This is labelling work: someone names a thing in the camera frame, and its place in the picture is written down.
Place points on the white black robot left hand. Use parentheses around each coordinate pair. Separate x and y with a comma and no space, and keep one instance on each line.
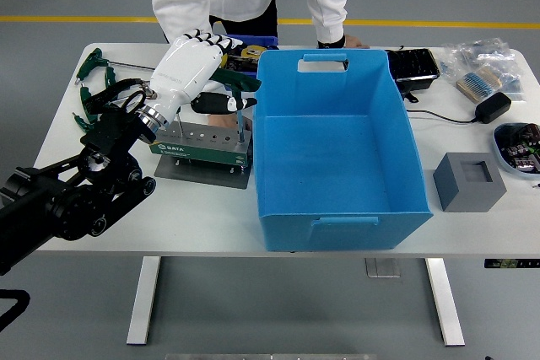
(185,69)

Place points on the person's left hand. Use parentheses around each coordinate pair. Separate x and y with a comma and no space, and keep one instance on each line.
(356,43)

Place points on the person's right hand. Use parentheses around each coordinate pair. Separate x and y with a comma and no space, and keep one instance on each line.
(223,120)

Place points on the grey green wrench holder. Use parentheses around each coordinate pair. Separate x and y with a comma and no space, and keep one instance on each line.
(190,150)

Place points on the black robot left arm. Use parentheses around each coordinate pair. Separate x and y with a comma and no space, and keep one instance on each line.
(63,208)

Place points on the person's left forearm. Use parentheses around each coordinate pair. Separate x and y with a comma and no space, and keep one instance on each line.
(331,18)

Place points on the person's right forearm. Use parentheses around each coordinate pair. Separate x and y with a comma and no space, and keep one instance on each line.
(181,18)

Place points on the large light blue box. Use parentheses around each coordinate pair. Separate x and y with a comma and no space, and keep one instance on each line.
(329,157)

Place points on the dark small parts bundle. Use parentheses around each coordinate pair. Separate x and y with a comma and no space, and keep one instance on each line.
(244,66)

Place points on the black plastic tray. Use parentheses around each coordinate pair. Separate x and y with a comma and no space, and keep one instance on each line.
(413,66)

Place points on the clear bag of parts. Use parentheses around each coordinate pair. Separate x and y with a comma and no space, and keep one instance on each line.
(476,50)

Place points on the blue resistor tape bundle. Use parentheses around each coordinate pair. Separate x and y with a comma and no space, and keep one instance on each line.
(478,84)

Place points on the black power adapter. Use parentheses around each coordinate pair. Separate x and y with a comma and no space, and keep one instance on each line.
(493,107)

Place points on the clear bag with blue parts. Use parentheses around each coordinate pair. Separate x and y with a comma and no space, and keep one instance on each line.
(512,77)

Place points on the grey cube with recess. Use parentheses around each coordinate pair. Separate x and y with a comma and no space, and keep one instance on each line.
(453,187)

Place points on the light blue bowl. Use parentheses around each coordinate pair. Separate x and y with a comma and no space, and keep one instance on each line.
(500,153)

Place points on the dark electronic parts pile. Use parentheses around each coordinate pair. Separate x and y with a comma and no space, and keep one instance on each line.
(523,145)

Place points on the white table leg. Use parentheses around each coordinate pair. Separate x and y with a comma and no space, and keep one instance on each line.
(445,301)
(143,301)

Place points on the metal floor plate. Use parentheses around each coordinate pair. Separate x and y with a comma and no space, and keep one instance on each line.
(382,268)

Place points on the black table control panel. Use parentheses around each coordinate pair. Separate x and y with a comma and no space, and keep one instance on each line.
(510,264)

